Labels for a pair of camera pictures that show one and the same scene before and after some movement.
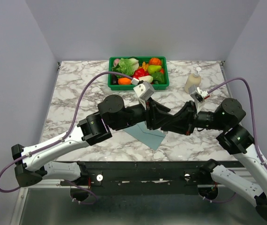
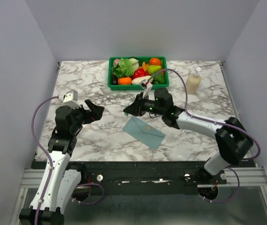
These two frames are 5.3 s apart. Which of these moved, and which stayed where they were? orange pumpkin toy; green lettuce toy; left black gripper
Moved: left black gripper
Stayed: green lettuce toy; orange pumpkin toy
